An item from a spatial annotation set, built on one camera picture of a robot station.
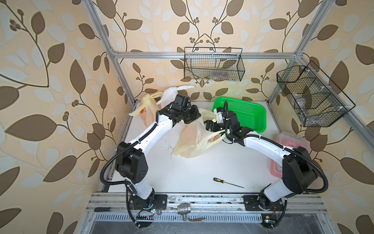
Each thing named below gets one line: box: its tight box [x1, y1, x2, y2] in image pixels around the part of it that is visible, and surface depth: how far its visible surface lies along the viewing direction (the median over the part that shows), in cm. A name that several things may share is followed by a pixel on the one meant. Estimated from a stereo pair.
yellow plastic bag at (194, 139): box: [171, 108, 230, 158], surface depth 78 cm
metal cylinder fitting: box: [177, 202, 191, 215], surface depth 71 cm
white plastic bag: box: [156, 84, 195, 106], surface depth 103 cm
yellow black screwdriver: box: [213, 177, 245, 189], surface depth 82 cm
